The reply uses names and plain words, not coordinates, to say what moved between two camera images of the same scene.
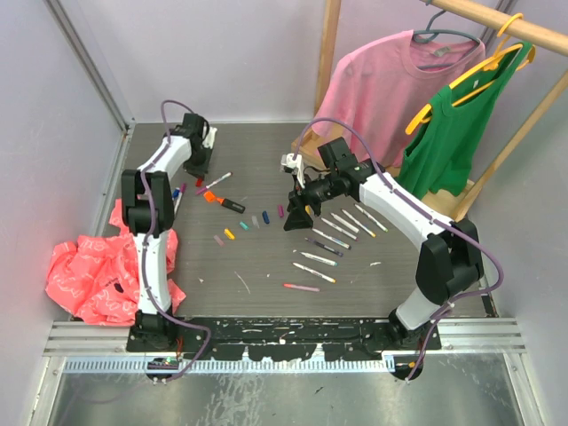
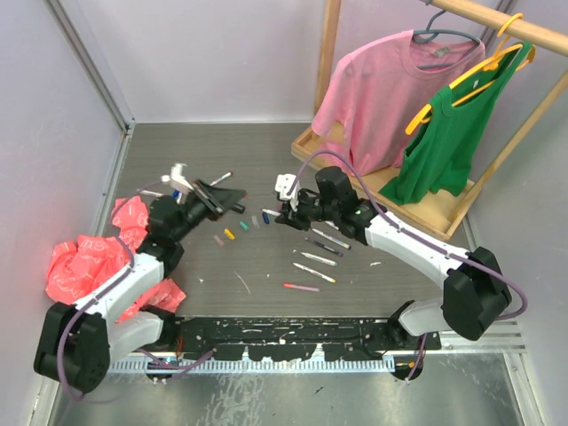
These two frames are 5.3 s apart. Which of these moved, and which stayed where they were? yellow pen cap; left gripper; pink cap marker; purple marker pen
Moved: left gripper
Stayed: pink cap marker; yellow pen cap; purple marker pen
